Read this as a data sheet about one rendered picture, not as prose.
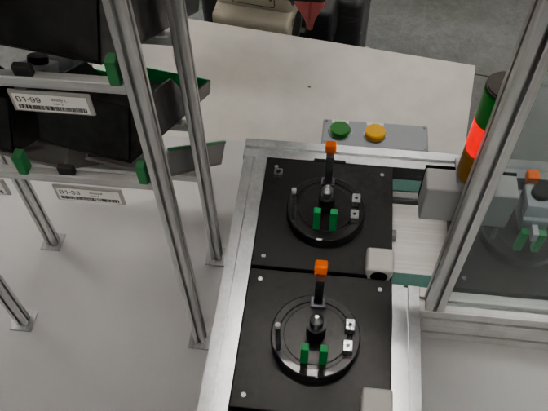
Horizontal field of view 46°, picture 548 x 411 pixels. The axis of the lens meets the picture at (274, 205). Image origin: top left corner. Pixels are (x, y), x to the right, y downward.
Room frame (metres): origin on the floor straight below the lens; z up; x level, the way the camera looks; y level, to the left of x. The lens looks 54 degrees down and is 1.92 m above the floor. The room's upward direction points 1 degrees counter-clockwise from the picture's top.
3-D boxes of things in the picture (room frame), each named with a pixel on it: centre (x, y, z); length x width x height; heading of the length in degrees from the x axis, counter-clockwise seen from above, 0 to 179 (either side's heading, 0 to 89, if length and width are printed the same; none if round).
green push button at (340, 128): (0.88, -0.14, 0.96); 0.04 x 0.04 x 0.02
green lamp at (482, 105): (0.52, -0.26, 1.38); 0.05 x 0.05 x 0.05
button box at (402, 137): (0.87, -0.20, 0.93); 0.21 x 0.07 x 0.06; 82
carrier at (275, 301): (0.43, -0.06, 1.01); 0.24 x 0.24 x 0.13; 82
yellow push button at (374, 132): (0.87, -0.20, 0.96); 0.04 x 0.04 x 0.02
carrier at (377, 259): (0.67, -0.09, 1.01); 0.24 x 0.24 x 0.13; 82
